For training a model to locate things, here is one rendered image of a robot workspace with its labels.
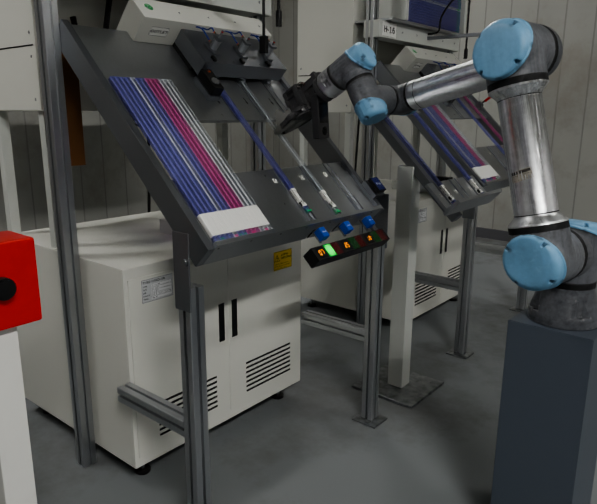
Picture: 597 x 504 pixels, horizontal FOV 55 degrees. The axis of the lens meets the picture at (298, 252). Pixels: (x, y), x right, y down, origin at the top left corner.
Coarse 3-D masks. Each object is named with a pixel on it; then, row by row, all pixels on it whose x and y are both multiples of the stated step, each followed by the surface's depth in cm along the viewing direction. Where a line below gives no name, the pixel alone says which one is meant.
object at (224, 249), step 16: (368, 208) 166; (304, 224) 144; (320, 224) 150; (336, 224) 158; (352, 224) 167; (224, 240) 124; (240, 240) 127; (256, 240) 132; (272, 240) 139; (288, 240) 146; (224, 256) 129
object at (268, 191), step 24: (288, 168) 159; (312, 168) 166; (336, 168) 174; (264, 192) 146; (288, 192) 152; (312, 192) 159; (336, 192) 166; (360, 192) 174; (288, 216) 146; (312, 216) 151
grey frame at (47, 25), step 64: (192, 0) 167; (256, 0) 186; (64, 128) 146; (256, 128) 200; (64, 192) 149; (64, 256) 152; (64, 320) 158; (192, 320) 123; (192, 384) 126; (192, 448) 130
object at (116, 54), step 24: (72, 24) 144; (96, 48) 143; (120, 48) 149; (144, 48) 155; (168, 48) 162; (120, 72) 143; (144, 72) 149; (168, 72) 155; (192, 72) 161; (192, 96) 154; (240, 96) 168; (264, 96) 176; (216, 120) 154; (264, 120) 168
